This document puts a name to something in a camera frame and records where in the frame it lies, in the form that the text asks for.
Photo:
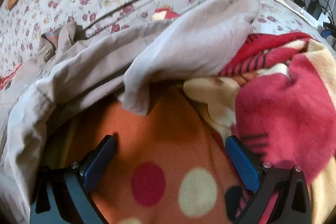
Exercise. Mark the black power adapter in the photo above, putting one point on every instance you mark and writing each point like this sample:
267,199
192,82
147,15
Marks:
314,7

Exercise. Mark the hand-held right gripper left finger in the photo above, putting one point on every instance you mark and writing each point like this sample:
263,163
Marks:
101,161

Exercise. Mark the printed fleece blanket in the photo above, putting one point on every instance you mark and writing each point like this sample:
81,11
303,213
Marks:
162,121

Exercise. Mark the grey beige zip jacket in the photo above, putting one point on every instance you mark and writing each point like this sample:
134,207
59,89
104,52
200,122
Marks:
183,50

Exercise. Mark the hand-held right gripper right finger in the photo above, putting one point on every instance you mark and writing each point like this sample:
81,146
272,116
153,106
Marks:
241,163

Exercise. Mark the white power strip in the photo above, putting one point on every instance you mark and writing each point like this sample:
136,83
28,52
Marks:
321,19

